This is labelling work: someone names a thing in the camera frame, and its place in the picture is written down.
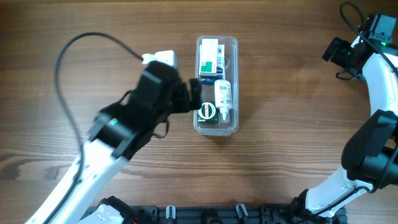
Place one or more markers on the blue yellow VapoDrops box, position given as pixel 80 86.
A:
pixel 207 81

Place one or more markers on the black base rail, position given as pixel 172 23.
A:
pixel 264 214

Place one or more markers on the white blue Hansaplast box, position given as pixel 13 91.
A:
pixel 220 65

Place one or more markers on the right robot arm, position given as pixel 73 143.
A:
pixel 367 164

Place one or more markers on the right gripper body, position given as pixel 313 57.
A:
pixel 342 55

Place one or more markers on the white spray bottle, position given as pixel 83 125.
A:
pixel 223 99

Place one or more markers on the green Zam-Buk tin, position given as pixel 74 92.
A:
pixel 208 112

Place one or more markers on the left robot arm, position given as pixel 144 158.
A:
pixel 118 132

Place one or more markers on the clear plastic container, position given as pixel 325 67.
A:
pixel 231 57

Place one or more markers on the white green medicine box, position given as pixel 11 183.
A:
pixel 208 57

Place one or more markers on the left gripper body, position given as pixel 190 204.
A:
pixel 181 98

